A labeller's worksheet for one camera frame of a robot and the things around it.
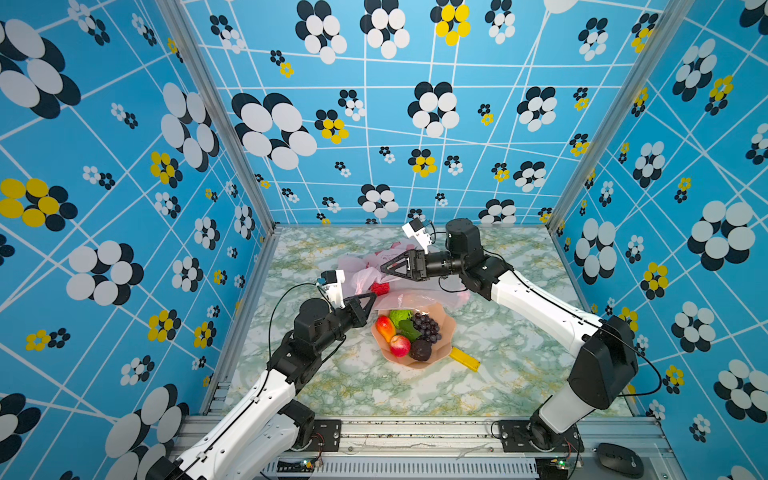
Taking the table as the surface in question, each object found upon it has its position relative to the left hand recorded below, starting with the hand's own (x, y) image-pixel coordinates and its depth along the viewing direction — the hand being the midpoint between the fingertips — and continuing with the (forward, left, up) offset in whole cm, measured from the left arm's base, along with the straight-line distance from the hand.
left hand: (379, 295), depth 72 cm
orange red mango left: (0, -2, -17) cm, 17 cm away
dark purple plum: (-7, -11, -17) cm, 21 cm away
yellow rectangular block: (-7, -24, -23) cm, 35 cm away
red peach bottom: (-5, -6, -18) cm, 19 cm away
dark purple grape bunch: (+1, -14, -18) cm, 23 cm away
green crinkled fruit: (+3, -5, -16) cm, 17 cm away
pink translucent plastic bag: (+5, +4, +3) cm, 7 cm away
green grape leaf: (0, -8, -18) cm, 19 cm away
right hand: (+3, -2, +6) cm, 7 cm away
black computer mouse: (-31, -57, -22) cm, 69 cm away
